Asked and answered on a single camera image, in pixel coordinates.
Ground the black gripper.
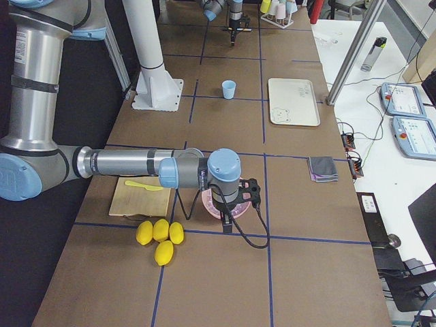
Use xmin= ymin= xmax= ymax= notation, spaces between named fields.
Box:
xmin=213 ymin=178 xmax=261 ymax=234
xmin=223 ymin=15 xmax=252 ymax=46

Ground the light blue plastic cup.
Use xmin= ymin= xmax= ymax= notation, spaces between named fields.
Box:
xmin=221 ymin=80 xmax=236 ymax=99

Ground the yellow-green upturned cup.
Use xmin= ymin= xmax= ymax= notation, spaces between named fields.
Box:
xmin=260 ymin=0 xmax=271 ymax=14

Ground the yellow plastic knife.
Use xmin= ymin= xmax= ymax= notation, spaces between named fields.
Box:
xmin=124 ymin=180 xmax=163 ymax=191

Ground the pink bowl of ice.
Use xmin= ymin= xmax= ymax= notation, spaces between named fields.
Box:
xmin=200 ymin=177 xmax=250 ymax=219

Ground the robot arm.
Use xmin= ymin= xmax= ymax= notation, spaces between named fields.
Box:
xmin=1 ymin=22 xmax=254 ymax=243
xmin=196 ymin=0 xmax=251 ymax=46

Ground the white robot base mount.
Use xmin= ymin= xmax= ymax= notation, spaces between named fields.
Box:
xmin=123 ymin=0 xmax=183 ymax=112

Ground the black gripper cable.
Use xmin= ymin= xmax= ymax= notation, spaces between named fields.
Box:
xmin=176 ymin=183 xmax=270 ymax=249

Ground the aluminium frame post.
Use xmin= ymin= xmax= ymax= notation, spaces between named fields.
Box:
xmin=326 ymin=0 xmax=387 ymax=106

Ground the water bottle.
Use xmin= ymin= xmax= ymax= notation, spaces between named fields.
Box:
xmin=360 ymin=37 xmax=387 ymax=72

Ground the teach pendant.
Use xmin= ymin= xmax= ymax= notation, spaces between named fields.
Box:
xmin=380 ymin=82 xmax=426 ymax=118
xmin=392 ymin=116 xmax=435 ymax=161

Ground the white bear serving tray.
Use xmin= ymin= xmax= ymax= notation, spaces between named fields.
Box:
xmin=268 ymin=78 xmax=320 ymax=127

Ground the whole lemon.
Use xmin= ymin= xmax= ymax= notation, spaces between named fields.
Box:
xmin=136 ymin=221 xmax=153 ymax=245
xmin=154 ymin=240 xmax=174 ymax=266
xmin=153 ymin=219 xmax=170 ymax=243
xmin=169 ymin=221 xmax=185 ymax=245

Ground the wooden cutting board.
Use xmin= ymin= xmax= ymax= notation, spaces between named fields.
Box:
xmin=109 ymin=176 xmax=171 ymax=217

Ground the clear cup rack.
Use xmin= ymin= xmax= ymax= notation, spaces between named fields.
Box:
xmin=261 ymin=12 xmax=294 ymax=29

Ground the grey folded cloth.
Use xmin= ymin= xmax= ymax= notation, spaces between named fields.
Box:
xmin=308 ymin=156 xmax=339 ymax=183

